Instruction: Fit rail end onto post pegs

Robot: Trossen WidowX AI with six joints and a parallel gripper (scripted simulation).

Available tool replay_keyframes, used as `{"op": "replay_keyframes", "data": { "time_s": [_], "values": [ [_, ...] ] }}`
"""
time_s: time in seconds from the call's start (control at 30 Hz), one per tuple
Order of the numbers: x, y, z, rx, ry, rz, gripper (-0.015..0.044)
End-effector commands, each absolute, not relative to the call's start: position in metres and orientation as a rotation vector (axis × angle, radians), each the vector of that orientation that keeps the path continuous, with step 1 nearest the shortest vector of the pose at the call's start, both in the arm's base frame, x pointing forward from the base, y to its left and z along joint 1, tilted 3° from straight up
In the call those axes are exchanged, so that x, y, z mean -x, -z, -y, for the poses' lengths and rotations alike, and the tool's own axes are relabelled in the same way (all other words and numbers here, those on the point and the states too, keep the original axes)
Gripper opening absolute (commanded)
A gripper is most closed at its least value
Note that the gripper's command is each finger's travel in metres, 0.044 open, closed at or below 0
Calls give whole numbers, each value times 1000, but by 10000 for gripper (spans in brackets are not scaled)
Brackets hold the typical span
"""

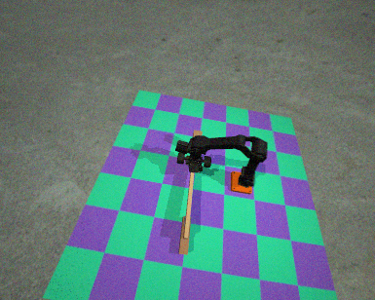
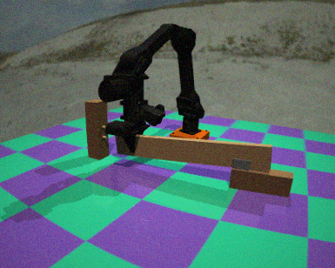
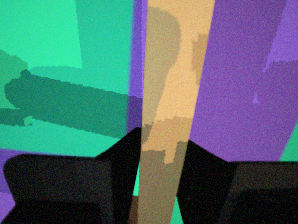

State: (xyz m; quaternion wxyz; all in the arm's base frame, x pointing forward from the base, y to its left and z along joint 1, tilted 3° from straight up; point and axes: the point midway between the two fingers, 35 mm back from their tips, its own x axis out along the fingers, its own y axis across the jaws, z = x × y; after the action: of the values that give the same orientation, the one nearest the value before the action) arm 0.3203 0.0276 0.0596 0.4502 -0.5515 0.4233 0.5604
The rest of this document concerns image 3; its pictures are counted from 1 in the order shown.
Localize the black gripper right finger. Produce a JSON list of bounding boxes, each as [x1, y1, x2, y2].
[[176, 140, 298, 224]]

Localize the long wooden rail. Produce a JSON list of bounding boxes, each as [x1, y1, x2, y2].
[[137, 0, 215, 224]]

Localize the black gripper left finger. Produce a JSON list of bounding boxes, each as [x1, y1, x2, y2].
[[3, 127, 141, 224]]

